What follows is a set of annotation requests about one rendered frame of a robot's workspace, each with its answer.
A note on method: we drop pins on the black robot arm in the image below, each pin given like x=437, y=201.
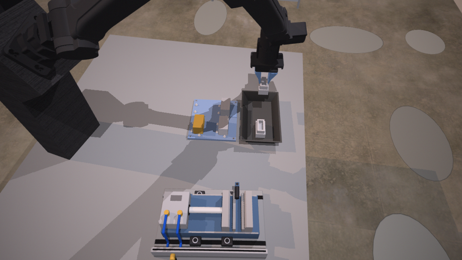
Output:
x=73, y=28

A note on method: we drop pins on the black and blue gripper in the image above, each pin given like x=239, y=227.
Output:
x=266, y=62

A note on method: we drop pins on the orange-yellow rectangular block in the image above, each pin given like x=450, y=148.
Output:
x=198, y=124

